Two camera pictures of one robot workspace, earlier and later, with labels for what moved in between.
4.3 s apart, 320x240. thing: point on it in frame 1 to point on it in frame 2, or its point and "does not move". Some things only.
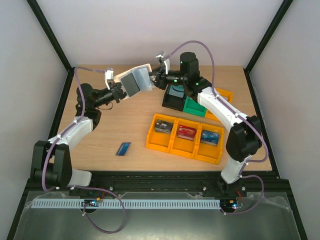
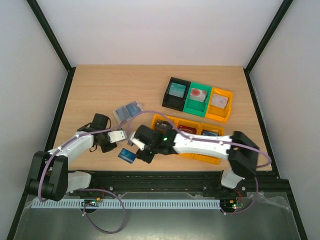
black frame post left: (55, 42) does not move
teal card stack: (177, 90) does not move
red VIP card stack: (187, 132) does not move
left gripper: (117, 91) to (105, 149)
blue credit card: (123, 149) to (127, 156)
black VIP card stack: (163, 126) does not move
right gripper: (161, 79) to (144, 155)
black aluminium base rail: (257, 184) does not move
